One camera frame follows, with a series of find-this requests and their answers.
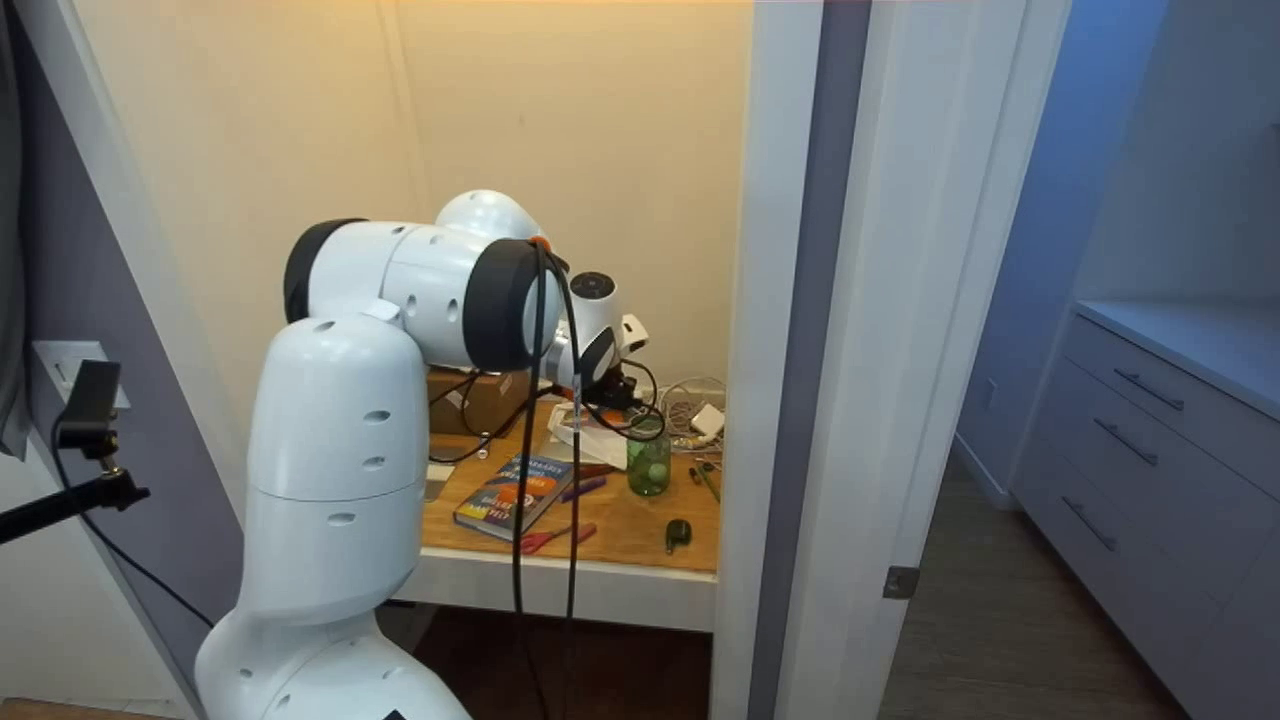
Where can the brown cardboard box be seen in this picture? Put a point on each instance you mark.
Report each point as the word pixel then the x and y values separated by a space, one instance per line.
pixel 467 403

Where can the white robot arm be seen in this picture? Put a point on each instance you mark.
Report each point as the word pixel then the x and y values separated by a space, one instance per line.
pixel 333 455

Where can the metal door strike plate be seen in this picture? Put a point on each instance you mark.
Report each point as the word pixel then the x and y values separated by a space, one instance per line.
pixel 901 583

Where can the colourful paperback book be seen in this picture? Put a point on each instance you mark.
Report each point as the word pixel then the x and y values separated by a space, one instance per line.
pixel 505 499

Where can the white wall outlet plate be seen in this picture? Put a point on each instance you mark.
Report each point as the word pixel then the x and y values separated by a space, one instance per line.
pixel 55 362

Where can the grey drawer cabinet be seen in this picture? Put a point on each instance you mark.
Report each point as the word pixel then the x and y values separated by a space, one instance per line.
pixel 1173 481

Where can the green glass jar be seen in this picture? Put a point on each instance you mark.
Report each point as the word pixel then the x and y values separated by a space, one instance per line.
pixel 650 463

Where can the green tape dispenser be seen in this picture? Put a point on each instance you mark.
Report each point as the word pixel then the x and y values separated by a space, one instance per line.
pixel 678 534

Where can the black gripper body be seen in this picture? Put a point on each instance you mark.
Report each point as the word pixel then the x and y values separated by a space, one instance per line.
pixel 610 380

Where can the purple marker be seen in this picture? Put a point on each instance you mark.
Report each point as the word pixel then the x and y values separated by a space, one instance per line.
pixel 585 489

